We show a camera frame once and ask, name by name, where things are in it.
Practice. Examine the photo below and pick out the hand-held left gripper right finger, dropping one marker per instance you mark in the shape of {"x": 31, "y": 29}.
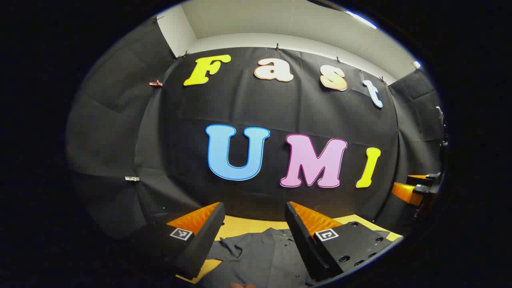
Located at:
{"x": 300, "y": 240}

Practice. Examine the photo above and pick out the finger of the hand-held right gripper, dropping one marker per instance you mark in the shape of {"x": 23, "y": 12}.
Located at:
{"x": 408, "y": 192}
{"x": 424, "y": 179}

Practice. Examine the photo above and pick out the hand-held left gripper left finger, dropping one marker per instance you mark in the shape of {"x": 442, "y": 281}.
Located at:
{"x": 208, "y": 236}

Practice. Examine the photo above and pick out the grey button shirt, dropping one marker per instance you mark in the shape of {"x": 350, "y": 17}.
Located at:
{"x": 260, "y": 256}

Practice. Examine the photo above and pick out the white cloth clip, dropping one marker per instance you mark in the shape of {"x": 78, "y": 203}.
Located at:
{"x": 132, "y": 178}

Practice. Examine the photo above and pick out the black backdrop cloth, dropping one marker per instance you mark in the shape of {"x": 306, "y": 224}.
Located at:
{"x": 256, "y": 108}

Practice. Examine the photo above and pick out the red cloth clip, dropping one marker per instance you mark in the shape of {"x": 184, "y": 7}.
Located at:
{"x": 156, "y": 83}

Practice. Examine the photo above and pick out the ceiling light strip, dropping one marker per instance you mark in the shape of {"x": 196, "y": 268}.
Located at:
{"x": 360, "y": 18}

